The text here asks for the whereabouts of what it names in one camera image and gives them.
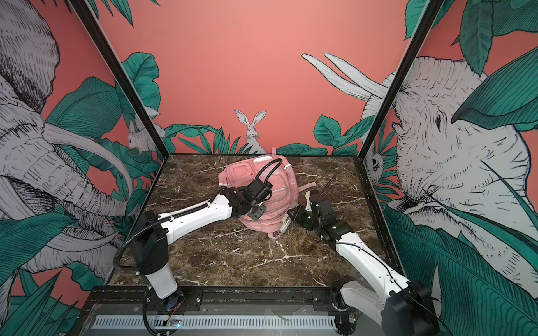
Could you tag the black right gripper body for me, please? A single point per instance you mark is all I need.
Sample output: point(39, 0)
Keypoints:
point(305, 219)

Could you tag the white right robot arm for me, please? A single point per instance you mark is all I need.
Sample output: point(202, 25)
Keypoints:
point(397, 305)

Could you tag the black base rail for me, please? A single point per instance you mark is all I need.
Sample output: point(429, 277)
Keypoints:
point(197, 297)

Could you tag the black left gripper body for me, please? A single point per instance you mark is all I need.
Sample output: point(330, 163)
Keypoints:
point(258, 211)

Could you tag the black frame post right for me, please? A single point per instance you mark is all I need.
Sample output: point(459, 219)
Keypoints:
point(423, 27)

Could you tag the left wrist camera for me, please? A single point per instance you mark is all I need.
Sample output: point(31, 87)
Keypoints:
point(258, 191)

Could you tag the black frame post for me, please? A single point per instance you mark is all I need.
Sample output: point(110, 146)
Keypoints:
point(423, 27)
point(91, 24)

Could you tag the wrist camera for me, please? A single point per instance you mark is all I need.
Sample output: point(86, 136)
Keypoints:
point(258, 191)
point(319, 204)

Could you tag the pink student backpack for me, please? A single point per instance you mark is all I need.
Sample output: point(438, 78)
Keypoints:
point(276, 172)

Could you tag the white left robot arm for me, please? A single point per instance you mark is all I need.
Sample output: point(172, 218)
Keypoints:
point(153, 261)

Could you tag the black frame post left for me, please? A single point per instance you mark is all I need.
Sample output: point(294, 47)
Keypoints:
point(91, 24)

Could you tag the white ventilation grille strip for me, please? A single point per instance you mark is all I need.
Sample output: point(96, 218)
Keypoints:
point(209, 322)

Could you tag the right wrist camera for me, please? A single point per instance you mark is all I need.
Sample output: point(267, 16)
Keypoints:
point(319, 204)

